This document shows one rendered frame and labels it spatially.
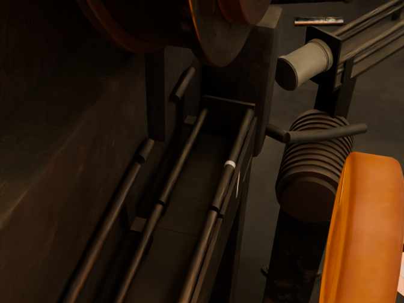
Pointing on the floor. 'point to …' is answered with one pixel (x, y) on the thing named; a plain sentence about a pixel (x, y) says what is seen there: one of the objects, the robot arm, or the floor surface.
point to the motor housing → (305, 208)
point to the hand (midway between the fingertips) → (364, 243)
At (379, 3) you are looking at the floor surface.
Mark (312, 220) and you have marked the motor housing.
